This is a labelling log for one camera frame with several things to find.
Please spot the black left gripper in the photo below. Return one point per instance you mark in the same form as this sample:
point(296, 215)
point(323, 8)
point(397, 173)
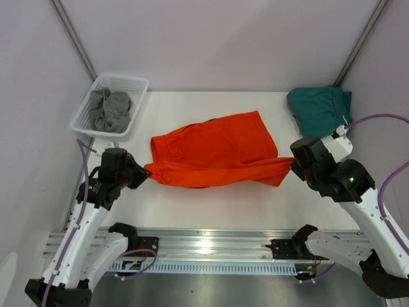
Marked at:
point(142, 173)

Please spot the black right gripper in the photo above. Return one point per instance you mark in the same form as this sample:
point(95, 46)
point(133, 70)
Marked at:
point(297, 169)

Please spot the orange shorts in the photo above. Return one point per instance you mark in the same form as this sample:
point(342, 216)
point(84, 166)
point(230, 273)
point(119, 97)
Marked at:
point(218, 152)

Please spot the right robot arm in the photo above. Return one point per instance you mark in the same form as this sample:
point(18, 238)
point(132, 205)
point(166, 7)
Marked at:
point(384, 265)

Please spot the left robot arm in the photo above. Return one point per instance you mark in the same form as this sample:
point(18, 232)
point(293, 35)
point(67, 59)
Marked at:
point(73, 273)

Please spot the folded green shorts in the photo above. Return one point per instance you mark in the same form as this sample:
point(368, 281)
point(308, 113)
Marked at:
point(320, 110)

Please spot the grey shorts in basket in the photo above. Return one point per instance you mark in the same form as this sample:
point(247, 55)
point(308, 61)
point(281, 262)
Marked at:
point(109, 111)

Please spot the white plastic basket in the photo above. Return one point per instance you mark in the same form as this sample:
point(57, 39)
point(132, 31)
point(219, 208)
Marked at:
point(136, 87)

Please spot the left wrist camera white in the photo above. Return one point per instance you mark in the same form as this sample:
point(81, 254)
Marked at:
point(109, 145)

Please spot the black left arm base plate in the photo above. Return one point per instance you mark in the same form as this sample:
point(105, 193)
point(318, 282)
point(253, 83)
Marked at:
point(151, 243)

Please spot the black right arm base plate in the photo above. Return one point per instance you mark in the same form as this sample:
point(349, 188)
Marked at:
point(285, 249)

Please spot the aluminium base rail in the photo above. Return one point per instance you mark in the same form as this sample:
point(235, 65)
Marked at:
point(208, 245)

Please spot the white slotted cable duct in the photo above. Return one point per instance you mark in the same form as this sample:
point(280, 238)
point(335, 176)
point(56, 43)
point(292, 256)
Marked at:
point(195, 267)

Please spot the aluminium corner post right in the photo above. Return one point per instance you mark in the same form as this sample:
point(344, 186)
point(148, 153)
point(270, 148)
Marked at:
point(368, 30)

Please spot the aluminium corner post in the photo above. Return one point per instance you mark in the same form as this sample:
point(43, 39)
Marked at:
point(368, 30)
point(61, 14)

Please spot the aluminium corner post left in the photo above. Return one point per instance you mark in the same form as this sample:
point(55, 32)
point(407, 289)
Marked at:
point(61, 14)

